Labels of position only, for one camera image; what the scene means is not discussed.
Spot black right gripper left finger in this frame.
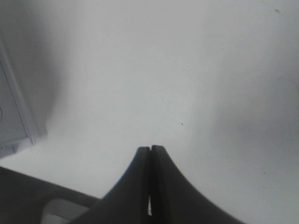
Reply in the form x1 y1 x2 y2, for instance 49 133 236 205
72 147 150 224

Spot white microwave oven body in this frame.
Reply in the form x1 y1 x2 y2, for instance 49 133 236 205
0 36 36 158

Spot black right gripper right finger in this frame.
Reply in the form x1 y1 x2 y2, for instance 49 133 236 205
149 145 240 224

